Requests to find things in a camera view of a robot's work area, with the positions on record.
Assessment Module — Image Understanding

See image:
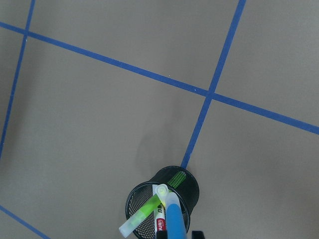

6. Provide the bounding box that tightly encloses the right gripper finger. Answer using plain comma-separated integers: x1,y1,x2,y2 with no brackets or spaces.
191,231,205,239

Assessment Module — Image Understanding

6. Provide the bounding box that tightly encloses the blue marker pen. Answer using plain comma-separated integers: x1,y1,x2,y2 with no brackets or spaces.
165,192,187,239

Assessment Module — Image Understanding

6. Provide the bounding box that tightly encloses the red capped white marker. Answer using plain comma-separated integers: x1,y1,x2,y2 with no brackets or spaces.
154,204,166,237

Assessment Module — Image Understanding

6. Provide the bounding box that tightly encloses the green highlighter pen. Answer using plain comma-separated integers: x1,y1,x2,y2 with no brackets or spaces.
119,195,161,238

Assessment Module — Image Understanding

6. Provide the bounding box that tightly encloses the black mesh pen cup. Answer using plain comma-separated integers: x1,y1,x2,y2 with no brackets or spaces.
125,166,199,239

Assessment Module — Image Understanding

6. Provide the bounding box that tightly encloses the yellow highlighter pen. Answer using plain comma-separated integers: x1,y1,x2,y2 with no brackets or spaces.
155,184,172,207

